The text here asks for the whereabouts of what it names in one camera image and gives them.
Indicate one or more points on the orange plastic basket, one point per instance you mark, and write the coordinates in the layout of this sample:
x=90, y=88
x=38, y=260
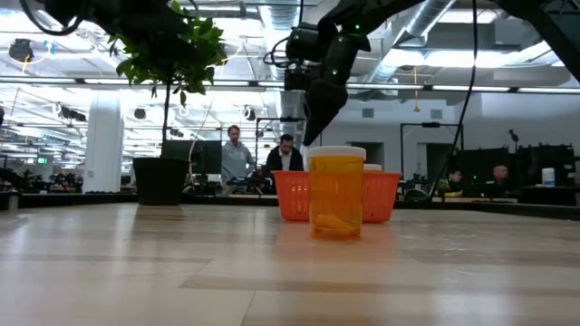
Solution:
x=292, y=194

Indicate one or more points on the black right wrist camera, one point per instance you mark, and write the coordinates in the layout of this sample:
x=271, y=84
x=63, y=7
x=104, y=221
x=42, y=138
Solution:
x=299, y=79

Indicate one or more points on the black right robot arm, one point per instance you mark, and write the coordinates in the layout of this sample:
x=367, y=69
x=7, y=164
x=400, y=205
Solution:
x=385, y=11

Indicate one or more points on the amber pill bottle white cap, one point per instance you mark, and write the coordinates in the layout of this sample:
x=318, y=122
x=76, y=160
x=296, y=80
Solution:
x=372, y=168
x=335, y=194

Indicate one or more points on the white building column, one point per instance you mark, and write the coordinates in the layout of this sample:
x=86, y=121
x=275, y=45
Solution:
x=103, y=145

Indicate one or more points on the black computer monitor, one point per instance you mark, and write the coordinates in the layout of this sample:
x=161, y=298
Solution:
x=546, y=165
x=206, y=156

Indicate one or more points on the black metal rig frame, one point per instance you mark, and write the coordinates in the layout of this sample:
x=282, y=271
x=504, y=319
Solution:
x=281, y=119
x=430, y=124

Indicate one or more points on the green potted plant black pot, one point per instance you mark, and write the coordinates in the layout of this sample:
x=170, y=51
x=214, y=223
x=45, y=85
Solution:
x=161, y=181

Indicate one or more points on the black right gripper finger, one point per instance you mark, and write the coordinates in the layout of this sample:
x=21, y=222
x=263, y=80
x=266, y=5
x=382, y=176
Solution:
x=324, y=113

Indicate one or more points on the black aluminium table frame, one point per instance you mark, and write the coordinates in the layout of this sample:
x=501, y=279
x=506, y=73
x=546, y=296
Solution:
x=68, y=199

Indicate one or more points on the person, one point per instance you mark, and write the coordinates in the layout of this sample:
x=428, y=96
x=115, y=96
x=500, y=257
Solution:
x=500, y=174
x=235, y=160
x=284, y=160
x=453, y=179

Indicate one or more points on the white canister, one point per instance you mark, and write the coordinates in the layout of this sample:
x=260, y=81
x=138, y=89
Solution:
x=548, y=177

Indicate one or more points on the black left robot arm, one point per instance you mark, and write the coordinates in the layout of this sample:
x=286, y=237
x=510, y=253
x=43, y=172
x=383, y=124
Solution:
x=68, y=9

